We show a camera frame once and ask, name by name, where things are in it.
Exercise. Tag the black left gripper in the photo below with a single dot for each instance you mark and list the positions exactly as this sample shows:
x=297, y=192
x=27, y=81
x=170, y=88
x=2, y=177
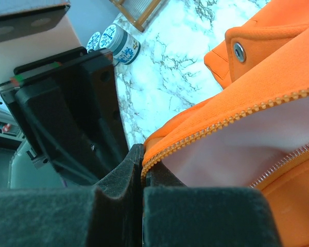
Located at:
x=66, y=106

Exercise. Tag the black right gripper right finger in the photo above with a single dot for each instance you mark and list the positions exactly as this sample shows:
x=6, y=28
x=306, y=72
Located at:
x=176, y=215

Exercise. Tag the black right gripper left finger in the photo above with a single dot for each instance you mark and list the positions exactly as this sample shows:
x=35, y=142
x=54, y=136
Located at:
x=108, y=213

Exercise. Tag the orange zip jacket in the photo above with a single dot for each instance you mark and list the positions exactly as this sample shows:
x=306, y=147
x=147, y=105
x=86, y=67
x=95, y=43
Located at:
x=255, y=132

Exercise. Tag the blue white patterned tin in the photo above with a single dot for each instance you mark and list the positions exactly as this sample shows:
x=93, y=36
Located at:
x=125, y=47

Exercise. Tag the wooden tiered rack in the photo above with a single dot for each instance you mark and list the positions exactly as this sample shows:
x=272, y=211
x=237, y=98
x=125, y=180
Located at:
x=136, y=11

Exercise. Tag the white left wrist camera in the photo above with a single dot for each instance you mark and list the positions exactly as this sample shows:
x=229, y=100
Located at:
x=33, y=30

